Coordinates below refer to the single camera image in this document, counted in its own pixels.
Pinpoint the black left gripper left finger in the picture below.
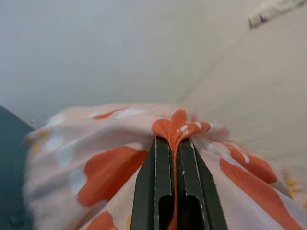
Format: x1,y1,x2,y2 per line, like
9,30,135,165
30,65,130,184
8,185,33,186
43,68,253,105
130,135,175,230

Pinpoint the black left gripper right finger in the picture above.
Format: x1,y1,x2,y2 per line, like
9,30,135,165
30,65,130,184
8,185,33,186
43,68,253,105
176,138,228,230

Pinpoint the pink patterned pillow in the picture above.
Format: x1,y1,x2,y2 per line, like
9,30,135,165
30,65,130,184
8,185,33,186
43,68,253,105
23,103,307,230

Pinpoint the cream cartoon print blanket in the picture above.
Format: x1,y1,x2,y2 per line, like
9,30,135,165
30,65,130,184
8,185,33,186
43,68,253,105
248,0,307,28

